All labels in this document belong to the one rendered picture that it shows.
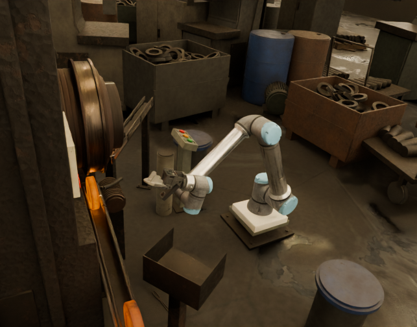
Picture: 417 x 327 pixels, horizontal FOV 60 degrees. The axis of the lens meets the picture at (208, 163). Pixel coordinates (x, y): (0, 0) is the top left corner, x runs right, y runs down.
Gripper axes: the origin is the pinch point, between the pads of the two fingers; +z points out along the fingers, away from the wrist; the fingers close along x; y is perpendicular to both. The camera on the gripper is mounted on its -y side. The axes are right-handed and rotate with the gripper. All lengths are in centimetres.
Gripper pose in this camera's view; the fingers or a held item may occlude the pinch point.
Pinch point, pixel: (145, 181)
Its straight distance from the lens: 181.1
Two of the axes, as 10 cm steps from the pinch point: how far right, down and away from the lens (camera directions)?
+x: 4.2, 4.9, -7.6
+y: 3.6, -8.6, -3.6
